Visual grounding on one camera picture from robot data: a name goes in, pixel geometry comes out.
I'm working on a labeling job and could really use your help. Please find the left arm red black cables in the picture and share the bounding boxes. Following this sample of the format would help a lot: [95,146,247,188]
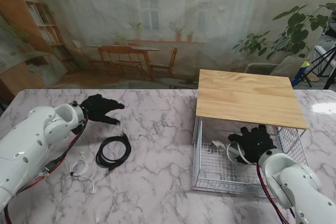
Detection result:
[0,115,89,224]

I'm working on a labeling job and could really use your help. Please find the right arm red black cables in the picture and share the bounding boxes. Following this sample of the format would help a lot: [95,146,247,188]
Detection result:
[256,163,297,224]

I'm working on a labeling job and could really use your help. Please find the yellow and blue object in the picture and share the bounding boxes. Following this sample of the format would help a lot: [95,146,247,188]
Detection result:
[290,60,313,88]

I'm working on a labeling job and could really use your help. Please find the arm red black cables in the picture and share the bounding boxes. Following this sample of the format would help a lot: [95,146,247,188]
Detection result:
[256,163,297,224]
[0,115,89,224]

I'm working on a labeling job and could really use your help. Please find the white wired earphones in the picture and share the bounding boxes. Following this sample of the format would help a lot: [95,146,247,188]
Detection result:
[64,151,97,196]

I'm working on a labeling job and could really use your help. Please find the black cable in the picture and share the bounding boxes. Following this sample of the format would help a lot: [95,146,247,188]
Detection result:
[95,133,132,177]

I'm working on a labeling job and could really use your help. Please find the black tripod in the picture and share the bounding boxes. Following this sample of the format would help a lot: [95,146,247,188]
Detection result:
[311,39,336,90]

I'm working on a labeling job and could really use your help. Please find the printed room scene backdrop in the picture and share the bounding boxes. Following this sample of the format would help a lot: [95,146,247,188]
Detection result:
[0,0,336,90]

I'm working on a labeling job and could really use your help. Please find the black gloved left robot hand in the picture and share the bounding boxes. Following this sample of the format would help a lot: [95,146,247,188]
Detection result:
[80,94,125,126]

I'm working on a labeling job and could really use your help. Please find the white wire mesh drawer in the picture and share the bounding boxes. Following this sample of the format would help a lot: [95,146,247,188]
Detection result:
[191,124,313,198]

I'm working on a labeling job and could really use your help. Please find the white power strip with cord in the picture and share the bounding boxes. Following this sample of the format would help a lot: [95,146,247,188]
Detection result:
[209,140,253,166]

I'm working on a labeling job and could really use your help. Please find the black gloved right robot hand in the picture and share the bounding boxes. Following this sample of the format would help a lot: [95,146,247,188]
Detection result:
[227,124,277,166]

